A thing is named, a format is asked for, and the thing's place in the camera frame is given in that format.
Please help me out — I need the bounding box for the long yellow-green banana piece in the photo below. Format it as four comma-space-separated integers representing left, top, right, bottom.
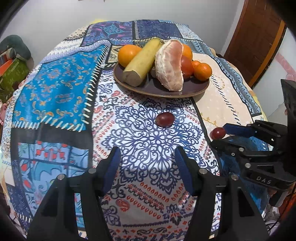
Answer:
122, 38, 164, 87

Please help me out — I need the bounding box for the medium orange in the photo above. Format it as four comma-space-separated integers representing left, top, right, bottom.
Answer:
117, 45, 142, 67

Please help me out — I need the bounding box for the grey-green stuffed cushion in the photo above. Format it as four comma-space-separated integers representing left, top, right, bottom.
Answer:
1, 35, 31, 61

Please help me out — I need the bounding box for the dark red grape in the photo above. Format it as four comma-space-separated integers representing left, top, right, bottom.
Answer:
155, 112, 175, 128
210, 127, 226, 140

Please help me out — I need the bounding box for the green storage box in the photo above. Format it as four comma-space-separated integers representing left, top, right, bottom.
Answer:
1, 58, 29, 103

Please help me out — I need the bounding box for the large orange with Dole sticker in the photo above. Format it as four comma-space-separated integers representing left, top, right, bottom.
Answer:
183, 44, 193, 61

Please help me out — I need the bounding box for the blue patchwork patterned cloth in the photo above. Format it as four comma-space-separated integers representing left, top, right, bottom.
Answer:
1, 20, 265, 240

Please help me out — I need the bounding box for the wooden door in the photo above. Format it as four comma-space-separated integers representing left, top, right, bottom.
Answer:
224, 0, 287, 88

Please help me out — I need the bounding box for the small mandarin orange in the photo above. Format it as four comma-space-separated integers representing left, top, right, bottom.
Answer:
194, 63, 212, 81

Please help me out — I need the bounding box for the peeled pomelo segment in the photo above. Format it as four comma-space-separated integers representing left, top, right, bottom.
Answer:
154, 39, 184, 91

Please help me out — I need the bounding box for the purple ceramic plate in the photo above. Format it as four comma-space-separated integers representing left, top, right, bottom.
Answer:
113, 63, 210, 98

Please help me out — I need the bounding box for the red tomato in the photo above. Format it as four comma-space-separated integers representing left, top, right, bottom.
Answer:
181, 56, 194, 80

